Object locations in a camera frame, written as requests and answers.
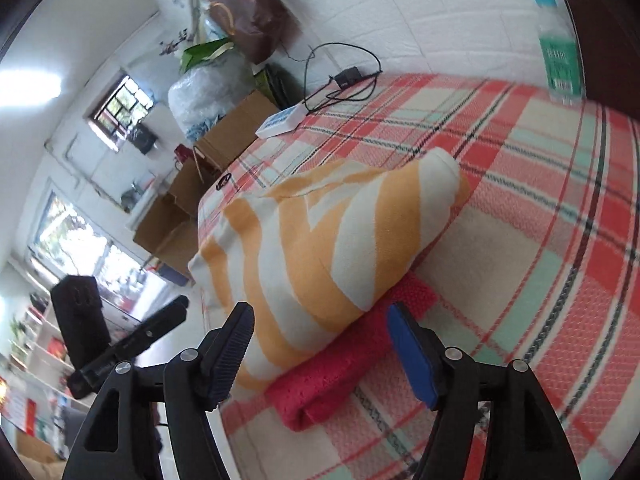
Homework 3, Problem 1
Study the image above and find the black cable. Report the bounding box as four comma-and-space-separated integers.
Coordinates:
280, 42, 383, 113

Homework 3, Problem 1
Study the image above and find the white shelf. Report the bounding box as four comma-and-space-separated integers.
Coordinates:
0, 305, 81, 461

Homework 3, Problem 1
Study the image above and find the plastic water bottle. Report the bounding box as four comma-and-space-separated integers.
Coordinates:
532, 0, 586, 106

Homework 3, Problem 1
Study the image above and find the green bag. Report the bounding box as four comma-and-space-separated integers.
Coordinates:
180, 37, 236, 73

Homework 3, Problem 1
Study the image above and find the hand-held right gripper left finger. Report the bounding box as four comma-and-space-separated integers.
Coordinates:
62, 301, 256, 480

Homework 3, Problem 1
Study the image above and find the small white box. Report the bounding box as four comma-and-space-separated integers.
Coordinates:
256, 106, 306, 138

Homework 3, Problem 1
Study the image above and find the black charger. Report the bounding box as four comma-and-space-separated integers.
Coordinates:
334, 66, 362, 88

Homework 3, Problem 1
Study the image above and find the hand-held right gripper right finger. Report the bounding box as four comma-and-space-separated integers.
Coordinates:
387, 301, 583, 480

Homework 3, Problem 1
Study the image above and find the brown headboard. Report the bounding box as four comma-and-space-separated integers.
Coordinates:
547, 0, 640, 131

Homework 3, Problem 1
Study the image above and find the red knit cloth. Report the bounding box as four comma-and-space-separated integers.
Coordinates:
265, 272, 441, 433

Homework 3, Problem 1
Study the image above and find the cardboard box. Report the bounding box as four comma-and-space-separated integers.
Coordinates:
192, 90, 281, 171
167, 160, 221, 216
132, 195, 201, 281

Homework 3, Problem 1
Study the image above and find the orange white striped garment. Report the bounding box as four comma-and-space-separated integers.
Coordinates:
187, 147, 471, 393

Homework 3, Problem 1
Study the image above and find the brown gift bag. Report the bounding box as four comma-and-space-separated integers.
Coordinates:
194, 0, 303, 66

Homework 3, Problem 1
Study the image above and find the white plastic bag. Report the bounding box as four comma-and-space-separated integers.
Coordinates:
167, 50, 258, 141

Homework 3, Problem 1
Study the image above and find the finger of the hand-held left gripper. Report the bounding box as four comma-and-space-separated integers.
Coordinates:
106, 295, 190, 362

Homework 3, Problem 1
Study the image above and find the red plaid blanket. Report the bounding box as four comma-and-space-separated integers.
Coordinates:
197, 72, 640, 480

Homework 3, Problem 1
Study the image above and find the large window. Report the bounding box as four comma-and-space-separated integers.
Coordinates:
27, 190, 171, 321

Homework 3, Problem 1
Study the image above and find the small window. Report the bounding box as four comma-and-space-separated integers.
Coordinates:
89, 72, 155, 153

